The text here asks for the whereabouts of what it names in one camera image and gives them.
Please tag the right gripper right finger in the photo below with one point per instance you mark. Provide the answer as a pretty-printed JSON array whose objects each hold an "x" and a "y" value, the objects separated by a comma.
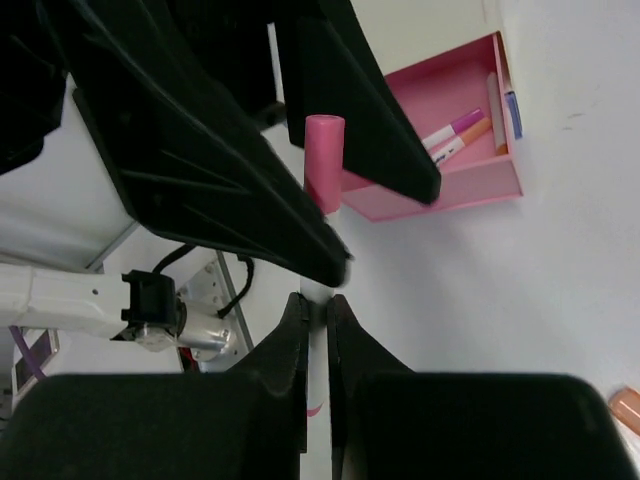
[{"x": 390, "y": 422}]

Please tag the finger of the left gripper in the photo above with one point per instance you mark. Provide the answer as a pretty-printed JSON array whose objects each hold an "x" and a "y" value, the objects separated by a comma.
[
  {"x": 187, "y": 163},
  {"x": 327, "y": 67}
]

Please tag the pink drawer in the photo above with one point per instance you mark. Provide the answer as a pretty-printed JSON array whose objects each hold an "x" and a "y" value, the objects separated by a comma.
[{"x": 461, "y": 105}]

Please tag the pink capped pen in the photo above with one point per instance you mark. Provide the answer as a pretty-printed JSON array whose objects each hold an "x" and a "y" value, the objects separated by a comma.
[
  {"x": 323, "y": 158},
  {"x": 453, "y": 128}
]

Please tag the orange capped marker pen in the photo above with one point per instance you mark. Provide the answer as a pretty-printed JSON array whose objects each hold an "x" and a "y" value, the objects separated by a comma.
[{"x": 460, "y": 141}]

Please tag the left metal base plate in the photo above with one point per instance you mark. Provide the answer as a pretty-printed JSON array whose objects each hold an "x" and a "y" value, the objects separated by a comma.
[{"x": 216, "y": 332}]

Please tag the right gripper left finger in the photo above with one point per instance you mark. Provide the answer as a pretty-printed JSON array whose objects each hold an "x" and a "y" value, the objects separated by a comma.
[{"x": 248, "y": 422}]

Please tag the purple-blue drawer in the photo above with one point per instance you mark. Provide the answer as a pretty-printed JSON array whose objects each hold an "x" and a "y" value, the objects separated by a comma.
[{"x": 512, "y": 104}]

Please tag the white pen orange cap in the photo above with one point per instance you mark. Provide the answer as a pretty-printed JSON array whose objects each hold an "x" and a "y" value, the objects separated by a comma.
[{"x": 497, "y": 118}]

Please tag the cream drawer organizer box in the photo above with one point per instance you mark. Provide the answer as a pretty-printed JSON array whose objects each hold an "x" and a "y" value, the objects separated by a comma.
[{"x": 401, "y": 33}]

